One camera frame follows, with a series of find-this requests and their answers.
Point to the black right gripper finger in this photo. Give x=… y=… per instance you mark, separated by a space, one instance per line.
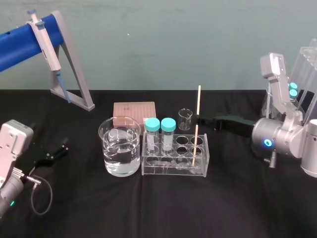
x=205 y=124
x=206 y=118

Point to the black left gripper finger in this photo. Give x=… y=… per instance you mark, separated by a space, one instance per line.
x=47 y=161
x=59 y=150

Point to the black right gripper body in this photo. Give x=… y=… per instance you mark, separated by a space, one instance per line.
x=235 y=125

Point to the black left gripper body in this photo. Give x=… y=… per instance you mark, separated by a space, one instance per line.
x=28 y=164

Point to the thin tan thermometer rod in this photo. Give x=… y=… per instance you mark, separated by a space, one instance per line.
x=197 y=104

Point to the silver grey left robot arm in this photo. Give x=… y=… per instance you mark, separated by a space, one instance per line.
x=12 y=141

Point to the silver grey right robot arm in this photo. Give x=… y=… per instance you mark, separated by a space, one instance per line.
x=284 y=134

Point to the small empty glass beaker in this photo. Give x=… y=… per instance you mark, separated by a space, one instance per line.
x=185 y=120

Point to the clear tube with teal cap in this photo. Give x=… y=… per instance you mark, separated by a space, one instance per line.
x=168 y=138
x=151 y=138

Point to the clear acrylic test tube rack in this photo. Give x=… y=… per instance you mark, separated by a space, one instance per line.
x=173 y=169

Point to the large glass beaker with water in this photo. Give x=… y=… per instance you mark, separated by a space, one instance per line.
x=120 y=153

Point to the small tube with teal cap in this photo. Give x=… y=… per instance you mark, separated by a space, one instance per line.
x=294 y=86
x=293 y=93

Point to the clear acrylic slanted tube stand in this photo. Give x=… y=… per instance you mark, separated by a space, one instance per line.
x=305 y=74

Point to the pink pipette tip box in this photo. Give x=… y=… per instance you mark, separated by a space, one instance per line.
x=135 y=110

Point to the black table cloth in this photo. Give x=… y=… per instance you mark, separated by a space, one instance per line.
x=173 y=208

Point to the white and blue pipette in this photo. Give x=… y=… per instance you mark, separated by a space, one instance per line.
x=47 y=52

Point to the blue and grey pipette stand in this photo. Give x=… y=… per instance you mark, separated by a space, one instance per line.
x=17 y=42

